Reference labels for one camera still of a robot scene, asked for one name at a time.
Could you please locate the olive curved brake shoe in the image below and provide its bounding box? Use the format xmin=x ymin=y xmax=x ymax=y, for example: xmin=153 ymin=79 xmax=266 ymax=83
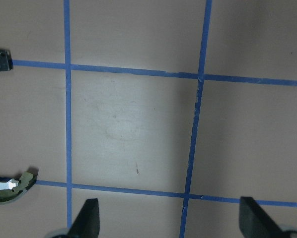
xmin=0 ymin=167 xmax=39 ymax=205

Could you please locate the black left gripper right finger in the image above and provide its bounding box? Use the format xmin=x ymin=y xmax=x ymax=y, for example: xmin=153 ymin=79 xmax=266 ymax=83
xmin=238 ymin=196 xmax=285 ymax=238

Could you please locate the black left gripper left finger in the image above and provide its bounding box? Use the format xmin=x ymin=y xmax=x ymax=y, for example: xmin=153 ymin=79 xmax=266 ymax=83
xmin=67 ymin=198 xmax=100 ymax=238

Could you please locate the small black plastic part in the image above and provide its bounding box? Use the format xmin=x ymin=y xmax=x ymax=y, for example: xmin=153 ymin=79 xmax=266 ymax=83
xmin=0 ymin=49 xmax=13 ymax=72

